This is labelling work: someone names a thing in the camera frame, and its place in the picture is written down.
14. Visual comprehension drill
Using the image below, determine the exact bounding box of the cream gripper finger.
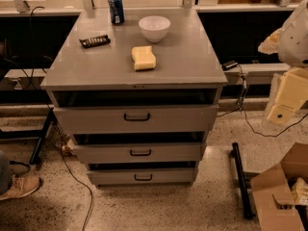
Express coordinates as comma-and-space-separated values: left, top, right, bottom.
258, 29, 280, 55
267, 105, 295, 125

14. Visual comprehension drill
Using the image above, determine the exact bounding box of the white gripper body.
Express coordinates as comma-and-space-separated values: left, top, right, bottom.
274, 67, 308, 111

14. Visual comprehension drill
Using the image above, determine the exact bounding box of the grey bottom drawer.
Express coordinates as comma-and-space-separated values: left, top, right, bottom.
88, 168, 197, 186

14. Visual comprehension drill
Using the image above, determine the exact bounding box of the grey drawer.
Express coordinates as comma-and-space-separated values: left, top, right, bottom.
88, 168, 197, 186
74, 142, 204, 164
54, 105, 218, 134

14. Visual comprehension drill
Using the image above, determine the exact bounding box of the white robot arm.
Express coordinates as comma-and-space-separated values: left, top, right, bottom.
258, 0, 308, 125

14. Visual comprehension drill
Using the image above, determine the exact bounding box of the grey drawer cabinet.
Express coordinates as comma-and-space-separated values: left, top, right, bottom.
41, 8, 226, 172

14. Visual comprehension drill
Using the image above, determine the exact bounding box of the grey middle drawer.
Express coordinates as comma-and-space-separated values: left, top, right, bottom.
74, 142, 204, 164

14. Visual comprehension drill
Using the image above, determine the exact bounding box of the grey top drawer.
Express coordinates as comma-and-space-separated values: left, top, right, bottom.
54, 105, 218, 134

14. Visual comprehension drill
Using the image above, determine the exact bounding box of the black power adapter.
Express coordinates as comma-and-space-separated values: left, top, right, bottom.
221, 61, 238, 71

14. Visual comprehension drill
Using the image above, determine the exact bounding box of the cardboard box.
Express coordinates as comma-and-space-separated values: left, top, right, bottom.
250, 142, 308, 231

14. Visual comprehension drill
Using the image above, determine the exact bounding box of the yellow item in box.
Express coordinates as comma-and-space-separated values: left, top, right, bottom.
291, 178, 308, 206

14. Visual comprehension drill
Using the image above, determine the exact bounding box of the black stand leg right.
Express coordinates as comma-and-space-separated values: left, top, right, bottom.
231, 142, 254, 219

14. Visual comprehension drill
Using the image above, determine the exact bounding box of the black stand leg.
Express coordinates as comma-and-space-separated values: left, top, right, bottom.
231, 142, 254, 219
0, 109, 55, 165

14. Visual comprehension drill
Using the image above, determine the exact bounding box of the white bowl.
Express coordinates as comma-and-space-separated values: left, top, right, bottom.
139, 15, 170, 42

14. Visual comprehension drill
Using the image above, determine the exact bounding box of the yellow sponge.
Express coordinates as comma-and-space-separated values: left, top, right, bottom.
131, 46, 156, 70

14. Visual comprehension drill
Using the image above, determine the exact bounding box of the blue soda can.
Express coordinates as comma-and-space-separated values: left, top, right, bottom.
108, 0, 124, 25

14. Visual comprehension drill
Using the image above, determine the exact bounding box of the black snack bar packet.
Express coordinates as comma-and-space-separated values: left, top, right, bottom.
80, 35, 111, 48

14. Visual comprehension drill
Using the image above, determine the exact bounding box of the black stand leg left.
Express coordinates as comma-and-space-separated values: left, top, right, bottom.
0, 109, 55, 165

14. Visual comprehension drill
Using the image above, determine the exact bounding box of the tan shoe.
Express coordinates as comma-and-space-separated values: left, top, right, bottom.
0, 175, 40, 200

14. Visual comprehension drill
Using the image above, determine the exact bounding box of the grey trouser leg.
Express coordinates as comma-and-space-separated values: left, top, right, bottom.
0, 151, 12, 195

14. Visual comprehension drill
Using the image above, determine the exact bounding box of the black cable right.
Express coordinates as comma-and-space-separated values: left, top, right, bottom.
217, 64, 308, 139

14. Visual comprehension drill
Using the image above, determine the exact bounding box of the black floor cable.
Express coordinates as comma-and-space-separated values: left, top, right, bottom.
47, 106, 94, 231

